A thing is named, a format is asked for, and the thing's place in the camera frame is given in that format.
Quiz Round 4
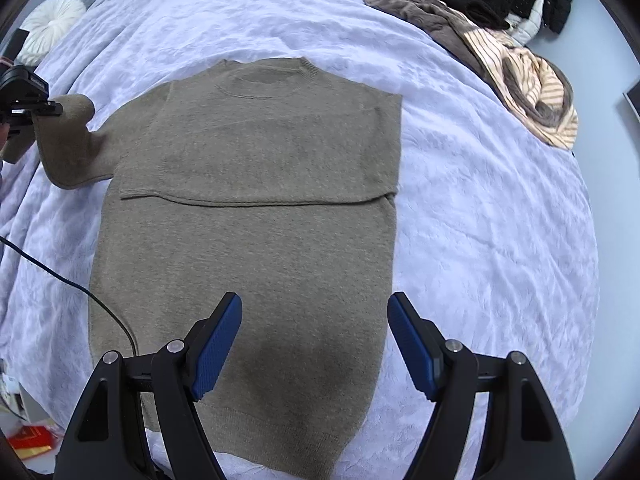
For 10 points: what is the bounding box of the pile of brown striped clothes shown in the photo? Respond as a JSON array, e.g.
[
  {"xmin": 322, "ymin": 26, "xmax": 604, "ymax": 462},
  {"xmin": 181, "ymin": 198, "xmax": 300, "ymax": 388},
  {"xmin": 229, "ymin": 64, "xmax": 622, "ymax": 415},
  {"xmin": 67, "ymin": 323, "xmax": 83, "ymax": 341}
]
[{"xmin": 375, "ymin": 0, "xmax": 580, "ymax": 151}]

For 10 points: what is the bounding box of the olive knit sweater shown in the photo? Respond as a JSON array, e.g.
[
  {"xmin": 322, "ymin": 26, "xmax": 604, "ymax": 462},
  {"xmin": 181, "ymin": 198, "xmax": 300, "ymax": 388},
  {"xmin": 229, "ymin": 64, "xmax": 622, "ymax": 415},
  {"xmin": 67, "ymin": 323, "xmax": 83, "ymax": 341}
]
[{"xmin": 2, "ymin": 57, "xmax": 404, "ymax": 478}]

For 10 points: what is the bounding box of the picture frame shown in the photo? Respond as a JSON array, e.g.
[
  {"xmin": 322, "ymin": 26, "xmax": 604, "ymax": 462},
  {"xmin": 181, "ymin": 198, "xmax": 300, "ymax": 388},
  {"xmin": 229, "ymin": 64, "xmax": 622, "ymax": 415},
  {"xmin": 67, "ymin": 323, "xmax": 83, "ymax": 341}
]
[{"xmin": 622, "ymin": 77, "xmax": 640, "ymax": 123}]

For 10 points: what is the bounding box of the white round pleated pillow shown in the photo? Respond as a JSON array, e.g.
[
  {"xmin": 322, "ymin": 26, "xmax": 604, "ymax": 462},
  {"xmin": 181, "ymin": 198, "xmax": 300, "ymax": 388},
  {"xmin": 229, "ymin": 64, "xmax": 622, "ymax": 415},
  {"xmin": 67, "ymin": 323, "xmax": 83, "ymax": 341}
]
[{"xmin": 19, "ymin": 0, "xmax": 88, "ymax": 67}]

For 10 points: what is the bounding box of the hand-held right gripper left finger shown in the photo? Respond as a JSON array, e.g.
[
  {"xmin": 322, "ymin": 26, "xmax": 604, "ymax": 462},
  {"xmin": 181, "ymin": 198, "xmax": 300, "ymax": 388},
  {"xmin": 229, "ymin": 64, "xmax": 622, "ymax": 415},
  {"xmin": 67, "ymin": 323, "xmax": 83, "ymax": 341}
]
[{"xmin": 52, "ymin": 292, "xmax": 243, "ymax": 480}]

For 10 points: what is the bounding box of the lavender plush blanket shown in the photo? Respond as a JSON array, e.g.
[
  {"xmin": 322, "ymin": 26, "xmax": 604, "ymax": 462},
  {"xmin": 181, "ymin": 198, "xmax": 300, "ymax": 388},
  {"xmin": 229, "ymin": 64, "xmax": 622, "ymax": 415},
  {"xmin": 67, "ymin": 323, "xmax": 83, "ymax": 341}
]
[{"xmin": 0, "ymin": 0, "xmax": 601, "ymax": 480}]

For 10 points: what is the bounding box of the black cable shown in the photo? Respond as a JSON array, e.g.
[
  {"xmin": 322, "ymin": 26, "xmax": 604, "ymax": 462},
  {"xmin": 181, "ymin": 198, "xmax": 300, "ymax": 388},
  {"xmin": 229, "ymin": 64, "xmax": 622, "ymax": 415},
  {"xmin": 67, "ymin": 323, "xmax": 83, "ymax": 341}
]
[{"xmin": 0, "ymin": 235, "xmax": 138, "ymax": 356}]

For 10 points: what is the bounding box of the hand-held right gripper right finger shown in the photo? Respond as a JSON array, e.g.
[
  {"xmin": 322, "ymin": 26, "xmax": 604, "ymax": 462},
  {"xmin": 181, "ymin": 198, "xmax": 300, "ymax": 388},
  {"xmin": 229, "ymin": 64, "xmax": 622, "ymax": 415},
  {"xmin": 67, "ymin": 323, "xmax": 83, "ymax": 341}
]
[{"xmin": 387, "ymin": 291, "xmax": 576, "ymax": 480}]

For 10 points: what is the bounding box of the red box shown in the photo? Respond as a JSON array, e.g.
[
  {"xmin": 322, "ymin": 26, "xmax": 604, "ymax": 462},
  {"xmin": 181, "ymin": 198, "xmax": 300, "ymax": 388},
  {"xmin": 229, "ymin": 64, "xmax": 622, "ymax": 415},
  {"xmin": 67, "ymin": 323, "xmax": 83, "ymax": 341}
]
[{"xmin": 10, "ymin": 425, "xmax": 58, "ymax": 461}]

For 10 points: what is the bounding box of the white padded garment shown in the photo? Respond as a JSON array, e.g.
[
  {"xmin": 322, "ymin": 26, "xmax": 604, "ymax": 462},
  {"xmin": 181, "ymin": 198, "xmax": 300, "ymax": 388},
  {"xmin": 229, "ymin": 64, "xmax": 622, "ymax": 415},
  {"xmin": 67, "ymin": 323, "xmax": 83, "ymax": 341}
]
[{"xmin": 505, "ymin": 0, "xmax": 546, "ymax": 46}]

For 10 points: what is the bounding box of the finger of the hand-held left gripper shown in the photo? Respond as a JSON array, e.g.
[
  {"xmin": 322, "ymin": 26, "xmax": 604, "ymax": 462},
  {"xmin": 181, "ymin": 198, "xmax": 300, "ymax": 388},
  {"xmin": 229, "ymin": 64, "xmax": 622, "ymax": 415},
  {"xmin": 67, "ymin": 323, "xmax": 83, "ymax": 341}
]
[{"xmin": 10, "ymin": 101, "xmax": 64, "ymax": 116}]

